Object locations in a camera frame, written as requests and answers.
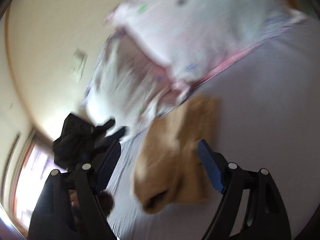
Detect tan tights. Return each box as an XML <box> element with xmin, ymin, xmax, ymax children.
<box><xmin>131</xmin><ymin>94</ymin><xmax>220</xmax><ymax>214</ymax></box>

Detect person's left hand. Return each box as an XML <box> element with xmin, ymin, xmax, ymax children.
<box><xmin>69</xmin><ymin>190</ymin><xmax>81</xmax><ymax>218</ymax></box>

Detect bright curtained window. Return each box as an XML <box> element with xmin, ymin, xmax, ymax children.
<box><xmin>11</xmin><ymin>130</ymin><xmax>66</xmax><ymax>236</ymax></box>

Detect white floral pillow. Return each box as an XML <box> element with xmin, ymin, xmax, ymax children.
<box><xmin>106</xmin><ymin>0</ymin><xmax>306</xmax><ymax>88</ymax></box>
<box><xmin>84</xmin><ymin>29</ymin><xmax>190</xmax><ymax>141</ymax></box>

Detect lavender bed sheet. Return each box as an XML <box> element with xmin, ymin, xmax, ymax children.
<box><xmin>107</xmin><ymin>17</ymin><xmax>319</xmax><ymax>239</ymax></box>

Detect beige wall switch plate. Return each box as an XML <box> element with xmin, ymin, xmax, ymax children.
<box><xmin>70</xmin><ymin>49</ymin><xmax>87</xmax><ymax>82</ymax></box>

